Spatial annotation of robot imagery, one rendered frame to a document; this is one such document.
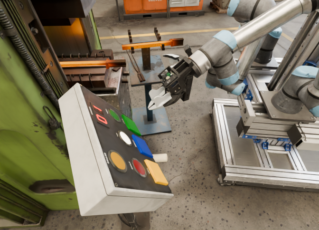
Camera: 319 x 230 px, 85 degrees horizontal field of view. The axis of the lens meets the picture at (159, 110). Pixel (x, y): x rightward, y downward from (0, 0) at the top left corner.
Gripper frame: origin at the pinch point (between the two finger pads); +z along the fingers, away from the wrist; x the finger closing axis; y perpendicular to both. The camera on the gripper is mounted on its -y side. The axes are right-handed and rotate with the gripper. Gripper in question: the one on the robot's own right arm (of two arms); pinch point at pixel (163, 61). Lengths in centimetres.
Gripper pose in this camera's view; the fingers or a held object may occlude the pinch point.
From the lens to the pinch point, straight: 99.0
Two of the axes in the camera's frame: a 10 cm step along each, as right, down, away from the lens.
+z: -10.0, 0.4, -0.4
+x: -0.5, -7.3, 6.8
